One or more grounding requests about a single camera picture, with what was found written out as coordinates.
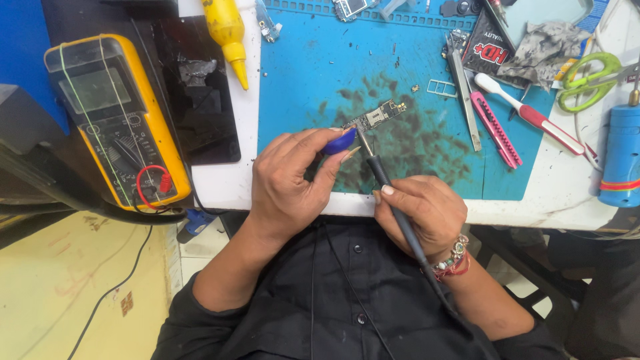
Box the black soldering iron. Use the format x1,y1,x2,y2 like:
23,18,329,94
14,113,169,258
356,127,458,316

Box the small circuit board strip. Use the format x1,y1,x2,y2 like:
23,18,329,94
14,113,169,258
255,0,282,43

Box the blue silicone repair mat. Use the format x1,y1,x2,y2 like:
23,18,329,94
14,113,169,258
257,0,558,202

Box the red probe lead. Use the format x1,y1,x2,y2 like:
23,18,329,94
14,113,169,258
136,165,173,211

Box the yellow digital multimeter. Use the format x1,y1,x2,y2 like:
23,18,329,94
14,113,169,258
44,34,192,211

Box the black cable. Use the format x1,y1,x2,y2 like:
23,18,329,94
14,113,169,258
67,225,153,360

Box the black smartphone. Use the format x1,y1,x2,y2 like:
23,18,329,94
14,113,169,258
150,15,242,166

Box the phone circuit board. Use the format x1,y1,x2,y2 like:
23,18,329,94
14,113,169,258
343,99,407,133

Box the dirty grey cloth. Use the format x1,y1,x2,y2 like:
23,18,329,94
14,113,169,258
497,21,591,92

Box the red and white brush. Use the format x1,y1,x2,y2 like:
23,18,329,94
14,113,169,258
474,73,586,156

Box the metal tweezers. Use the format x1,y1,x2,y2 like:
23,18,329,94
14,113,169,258
445,34,482,152

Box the light blue screen panel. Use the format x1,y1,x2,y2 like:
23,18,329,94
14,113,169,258
500,0,595,51

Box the pink utility knife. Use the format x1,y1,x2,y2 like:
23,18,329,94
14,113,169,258
470,91,523,170

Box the person's black shirt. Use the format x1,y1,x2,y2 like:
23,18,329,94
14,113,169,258
151,216,566,360

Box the person's left hand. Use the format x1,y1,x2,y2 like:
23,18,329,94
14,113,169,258
250,127,362,236

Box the black printed packet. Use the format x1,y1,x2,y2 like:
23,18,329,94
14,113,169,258
462,10,531,90

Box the white sim tray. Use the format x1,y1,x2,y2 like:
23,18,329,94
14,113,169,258
427,79,458,98

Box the yellow squeeze bottle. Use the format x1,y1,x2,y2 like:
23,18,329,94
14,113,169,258
201,0,250,91

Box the black camera module frame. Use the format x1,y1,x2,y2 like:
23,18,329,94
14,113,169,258
440,0,483,18

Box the green handled scissors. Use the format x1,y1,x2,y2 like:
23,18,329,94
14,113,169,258
557,52,640,114

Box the blue cylindrical tool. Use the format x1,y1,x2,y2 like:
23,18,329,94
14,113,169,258
598,75,640,208

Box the beaded bracelet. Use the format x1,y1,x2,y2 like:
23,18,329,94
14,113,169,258
431,234,471,281

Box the blue plastic pick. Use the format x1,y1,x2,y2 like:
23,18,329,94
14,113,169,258
322,128,357,156

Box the person's right hand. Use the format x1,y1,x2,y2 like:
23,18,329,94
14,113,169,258
372,175,469,265

